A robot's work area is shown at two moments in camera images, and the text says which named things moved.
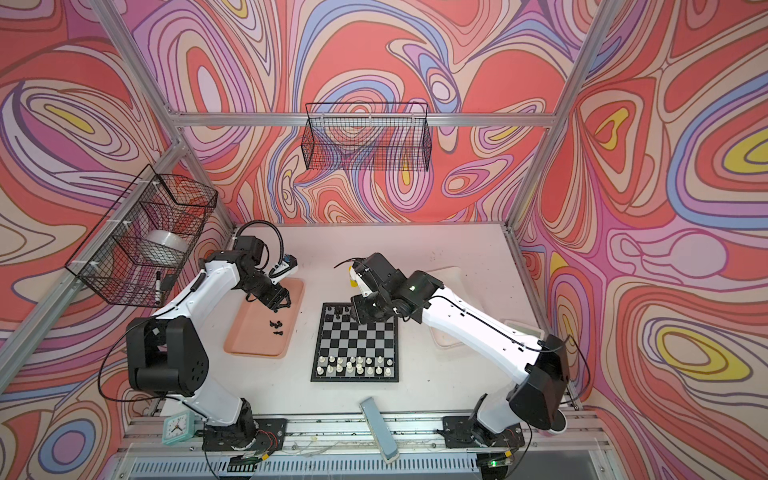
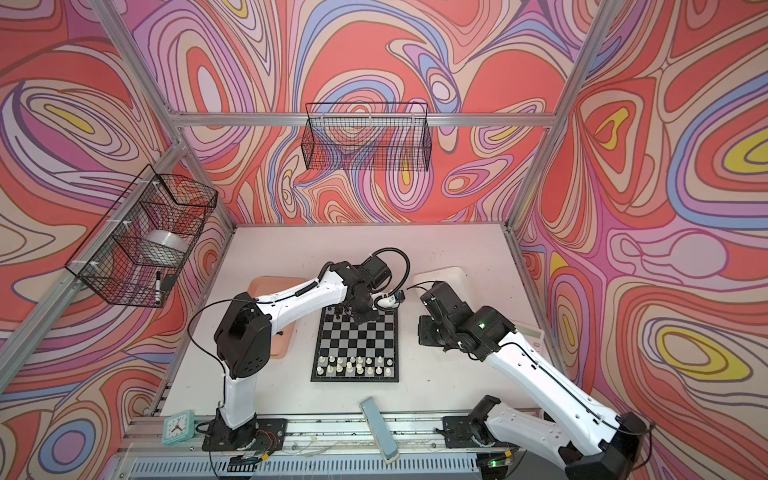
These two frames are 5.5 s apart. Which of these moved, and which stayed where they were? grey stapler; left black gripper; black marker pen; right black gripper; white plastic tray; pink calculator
Moved: right black gripper; left black gripper
Stayed: black marker pen; grey stapler; white plastic tray; pink calculator
